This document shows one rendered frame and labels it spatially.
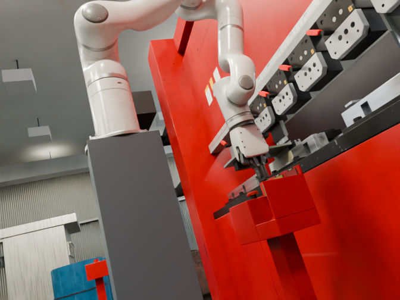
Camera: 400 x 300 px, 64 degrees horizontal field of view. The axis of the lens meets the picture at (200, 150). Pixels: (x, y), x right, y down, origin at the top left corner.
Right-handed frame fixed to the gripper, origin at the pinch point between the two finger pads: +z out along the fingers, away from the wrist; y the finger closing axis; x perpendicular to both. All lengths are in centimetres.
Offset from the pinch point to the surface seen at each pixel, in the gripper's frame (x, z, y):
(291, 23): 8, -49, -36
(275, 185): 5.0, 5.0, 1.6
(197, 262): -318, 44, -124
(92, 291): -316, 29, 7
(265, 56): -14, -50, -41
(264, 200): -4.4, 7.6, -0.7
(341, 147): 15.4, 1.4, -18.0
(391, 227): 20.4, 25.3, -14.8
